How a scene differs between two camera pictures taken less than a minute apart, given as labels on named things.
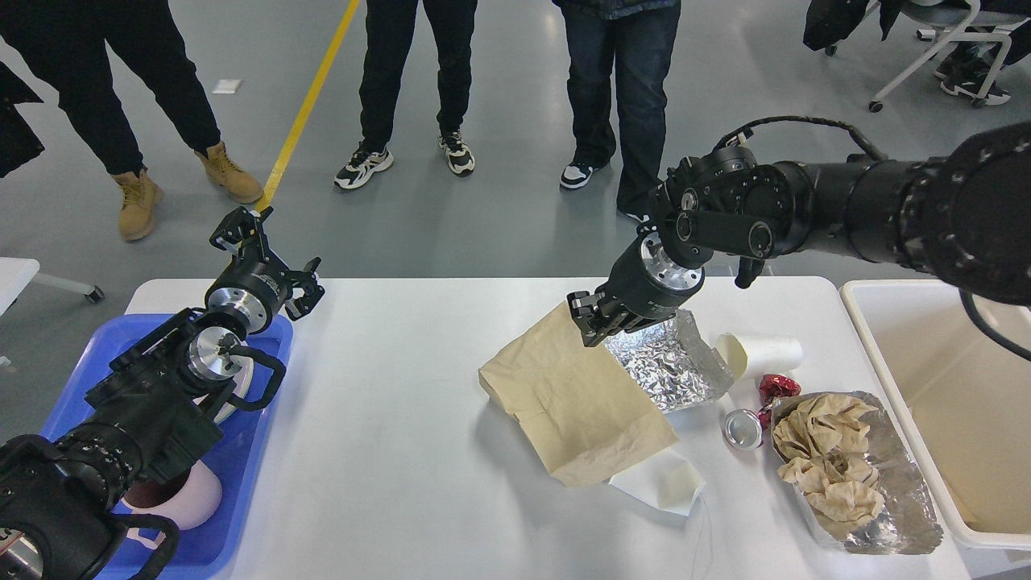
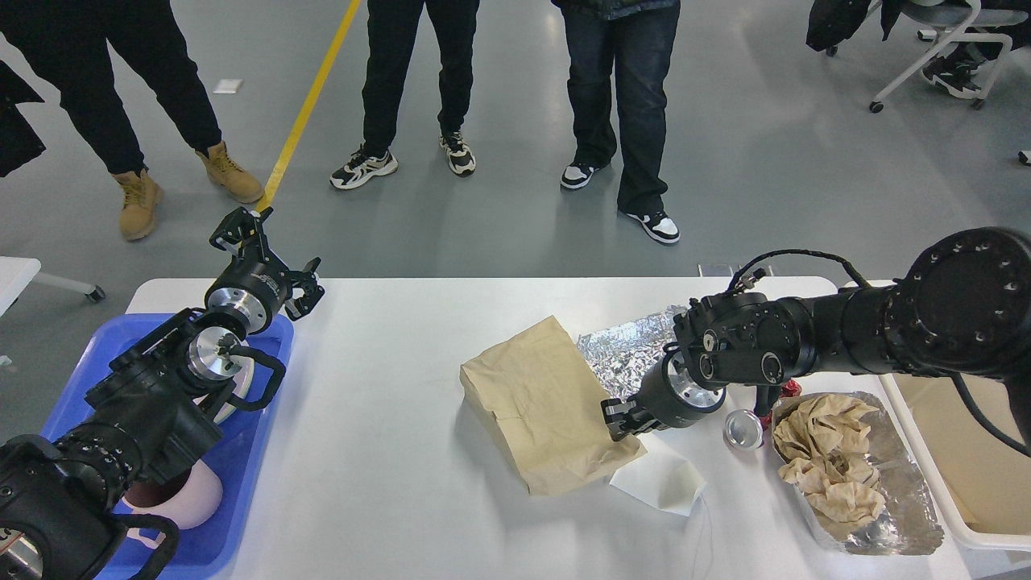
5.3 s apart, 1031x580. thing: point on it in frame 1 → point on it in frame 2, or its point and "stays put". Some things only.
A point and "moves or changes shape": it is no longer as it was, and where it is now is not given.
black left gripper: [258, 292] stays put
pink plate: [243, 377] stays put
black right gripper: [631, 287] → [671, 397]
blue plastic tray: [204, 550] stays put
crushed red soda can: [743, 429] stays put
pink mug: [188, 498] stays put
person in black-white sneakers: [387, 32] stays put
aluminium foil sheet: [672, 362] moves or changes shape
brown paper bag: [585, 412] moves or changes shape
